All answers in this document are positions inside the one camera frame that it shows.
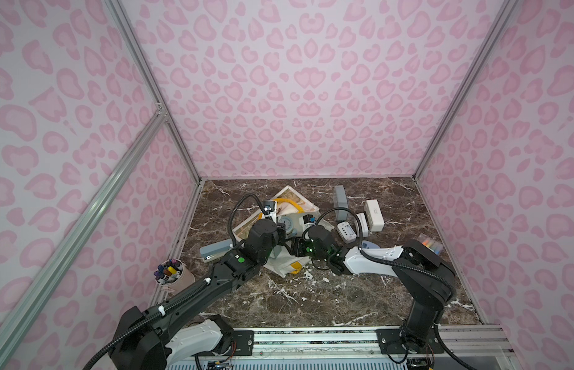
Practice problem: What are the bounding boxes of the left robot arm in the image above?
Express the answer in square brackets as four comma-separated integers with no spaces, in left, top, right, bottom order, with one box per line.
[105,219,285,369]

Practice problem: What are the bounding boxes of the small white digital clock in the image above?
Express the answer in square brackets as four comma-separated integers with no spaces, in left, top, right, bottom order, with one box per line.
[336,221,357,245]

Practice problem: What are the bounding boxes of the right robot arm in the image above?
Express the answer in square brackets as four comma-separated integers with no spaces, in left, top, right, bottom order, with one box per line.
[289,225,457,352]

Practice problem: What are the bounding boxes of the white rectangular digital clock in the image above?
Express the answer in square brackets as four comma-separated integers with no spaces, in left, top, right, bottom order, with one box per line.
[364,200,385,233]

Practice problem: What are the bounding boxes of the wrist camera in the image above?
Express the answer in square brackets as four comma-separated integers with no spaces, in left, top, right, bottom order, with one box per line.
[262,200,277,220]
[302,214,316,226]

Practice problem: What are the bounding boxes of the grey blue square clock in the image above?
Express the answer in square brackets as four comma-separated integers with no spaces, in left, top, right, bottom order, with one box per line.
[333,185,348,208]

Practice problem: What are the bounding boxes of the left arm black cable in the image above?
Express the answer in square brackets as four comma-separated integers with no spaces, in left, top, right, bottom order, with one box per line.
[82,193,267,370]

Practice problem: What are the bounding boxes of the white canvas bag yellow handles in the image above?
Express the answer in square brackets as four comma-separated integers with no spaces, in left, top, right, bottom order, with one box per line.
[227,186,320,278]

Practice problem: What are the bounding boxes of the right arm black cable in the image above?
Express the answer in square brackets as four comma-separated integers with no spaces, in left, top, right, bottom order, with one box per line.
[302,207,478,370]

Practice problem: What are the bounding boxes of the clear marker pack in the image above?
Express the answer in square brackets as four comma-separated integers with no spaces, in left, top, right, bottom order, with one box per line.
[417,234,444,255]

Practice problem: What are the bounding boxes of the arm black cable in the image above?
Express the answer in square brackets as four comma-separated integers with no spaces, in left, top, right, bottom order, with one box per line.
[302,207,478,370]
[82,193,267,370]

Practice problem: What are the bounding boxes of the left frame aluminium strut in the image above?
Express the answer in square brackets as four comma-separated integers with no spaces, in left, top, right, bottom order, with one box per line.
[0,112,166,369]

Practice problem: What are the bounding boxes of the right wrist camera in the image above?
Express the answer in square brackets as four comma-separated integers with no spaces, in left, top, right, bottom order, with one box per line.
[302,214,316,226]

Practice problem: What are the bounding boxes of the coloured items left edge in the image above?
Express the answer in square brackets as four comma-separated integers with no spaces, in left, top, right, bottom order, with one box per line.
[154,259,195,294]

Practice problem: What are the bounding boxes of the grey stapler on table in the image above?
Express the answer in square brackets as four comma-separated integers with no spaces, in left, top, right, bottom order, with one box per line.
[199,239,233,263]

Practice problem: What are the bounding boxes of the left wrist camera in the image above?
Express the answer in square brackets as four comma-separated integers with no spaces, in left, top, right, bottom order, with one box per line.
[262,200,277,220]

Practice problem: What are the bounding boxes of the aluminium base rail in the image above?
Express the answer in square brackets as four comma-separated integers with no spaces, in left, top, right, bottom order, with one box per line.
[114,325,524,370]

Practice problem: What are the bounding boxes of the white clock orange key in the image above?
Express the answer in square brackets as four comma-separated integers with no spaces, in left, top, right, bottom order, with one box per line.
[356,212,370,238]

